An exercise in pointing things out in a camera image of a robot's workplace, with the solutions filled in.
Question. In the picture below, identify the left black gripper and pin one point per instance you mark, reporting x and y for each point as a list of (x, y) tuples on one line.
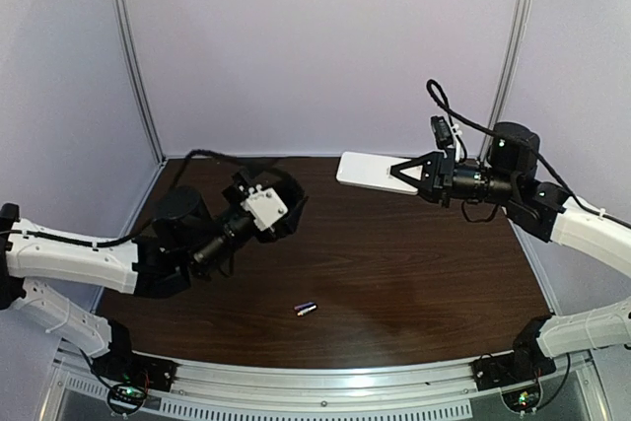
[(294, 211)]

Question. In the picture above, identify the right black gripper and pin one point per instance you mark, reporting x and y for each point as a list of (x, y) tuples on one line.
[(435, 176)]

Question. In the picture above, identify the white remote control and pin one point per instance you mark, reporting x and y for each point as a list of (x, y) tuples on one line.
[(371, 171)]

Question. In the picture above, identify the purple AAA battery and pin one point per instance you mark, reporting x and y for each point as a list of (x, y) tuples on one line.
[(303, 306)]

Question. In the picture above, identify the gold black AAA battery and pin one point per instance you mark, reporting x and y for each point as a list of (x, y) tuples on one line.
[(306, 310)]

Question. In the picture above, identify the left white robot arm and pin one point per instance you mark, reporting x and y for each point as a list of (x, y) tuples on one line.
[(187, 242)]

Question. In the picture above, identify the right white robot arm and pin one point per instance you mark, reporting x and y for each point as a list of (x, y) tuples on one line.
[(548, 211)]

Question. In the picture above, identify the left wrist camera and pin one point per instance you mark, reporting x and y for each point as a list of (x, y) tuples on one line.
[(262, 204)]

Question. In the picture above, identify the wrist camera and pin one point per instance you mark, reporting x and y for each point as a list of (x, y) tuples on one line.
[(447, 135), (262, 204)]

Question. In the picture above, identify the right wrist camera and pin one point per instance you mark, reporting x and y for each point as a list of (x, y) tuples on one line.
[(447, 135)]

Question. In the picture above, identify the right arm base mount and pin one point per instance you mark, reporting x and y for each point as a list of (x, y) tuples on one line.
[(524, 363)]

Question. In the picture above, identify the right aluminium frame post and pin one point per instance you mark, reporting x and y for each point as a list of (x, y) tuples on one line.
[(508, 70)]

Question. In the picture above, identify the aluminium frame post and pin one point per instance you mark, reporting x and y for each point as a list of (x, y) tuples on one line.
[(137, 85), (508, 70)]

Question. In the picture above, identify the front aluminium rail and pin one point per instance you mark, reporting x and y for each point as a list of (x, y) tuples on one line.
[(436, 391)]

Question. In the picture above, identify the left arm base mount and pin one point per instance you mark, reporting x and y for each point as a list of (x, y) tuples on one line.
[(128, 376)]

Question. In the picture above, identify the left aluminium frame post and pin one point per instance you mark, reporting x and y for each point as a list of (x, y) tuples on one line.
[(137, 85)]

